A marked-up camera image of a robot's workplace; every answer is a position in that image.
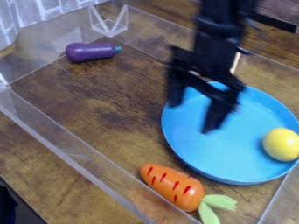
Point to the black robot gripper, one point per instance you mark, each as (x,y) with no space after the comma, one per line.
(203,68)

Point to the black bar on background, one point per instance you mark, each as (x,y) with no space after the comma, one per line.
(275,22)

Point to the white grid curtain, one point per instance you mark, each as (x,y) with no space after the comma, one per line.
(20,13)

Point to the yellow toy lemon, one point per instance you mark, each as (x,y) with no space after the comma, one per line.
(280,144)

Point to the clear acrylic enclosure wall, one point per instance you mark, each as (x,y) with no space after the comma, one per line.
(80,122)

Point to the blue round plastic tray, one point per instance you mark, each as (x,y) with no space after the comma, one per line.
(228,154)

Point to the purple toy eggplant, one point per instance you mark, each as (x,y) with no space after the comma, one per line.
(80,52)

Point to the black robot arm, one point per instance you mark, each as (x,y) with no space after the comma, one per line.
(223,11)

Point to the orange toy carrot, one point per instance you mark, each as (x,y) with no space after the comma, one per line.
(184,192)

